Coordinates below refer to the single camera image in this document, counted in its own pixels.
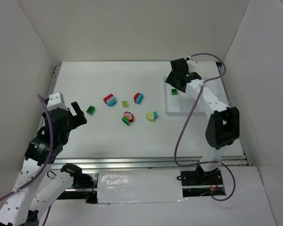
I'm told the yellow and blue lego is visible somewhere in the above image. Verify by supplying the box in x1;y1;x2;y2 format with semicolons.
146;112;158;122

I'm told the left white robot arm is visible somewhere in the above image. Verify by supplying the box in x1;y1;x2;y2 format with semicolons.
0;102;87;226

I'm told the aluminium rail frame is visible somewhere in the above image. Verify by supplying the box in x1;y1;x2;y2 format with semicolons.
48;61;253;170

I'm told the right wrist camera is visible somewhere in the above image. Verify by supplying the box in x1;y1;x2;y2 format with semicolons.
185;56;199;73

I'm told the white divided tray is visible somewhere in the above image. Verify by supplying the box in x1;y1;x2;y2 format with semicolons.
163;76;227;116

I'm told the red lego with blue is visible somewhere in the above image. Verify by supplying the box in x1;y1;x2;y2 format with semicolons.
103;94;117;107

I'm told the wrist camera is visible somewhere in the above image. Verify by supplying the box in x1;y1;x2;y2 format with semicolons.
47;92;67;112
185;56;199;73

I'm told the white taped cover plate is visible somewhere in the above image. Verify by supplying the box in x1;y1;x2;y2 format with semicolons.
97;169;183;204

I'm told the red flower lego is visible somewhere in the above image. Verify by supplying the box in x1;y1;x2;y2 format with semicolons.
124;111;134;123

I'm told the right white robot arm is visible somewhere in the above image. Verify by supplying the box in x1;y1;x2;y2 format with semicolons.
166;56;240;183

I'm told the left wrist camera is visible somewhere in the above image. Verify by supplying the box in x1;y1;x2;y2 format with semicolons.
47;92;67;112

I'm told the light green small lego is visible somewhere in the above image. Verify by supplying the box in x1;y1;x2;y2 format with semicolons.
122;101;129;107

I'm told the small green square lego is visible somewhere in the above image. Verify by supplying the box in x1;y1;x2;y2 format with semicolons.
171;89;178;96

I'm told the red and blue lego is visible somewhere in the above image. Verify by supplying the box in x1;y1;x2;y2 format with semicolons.
133;92;143;105

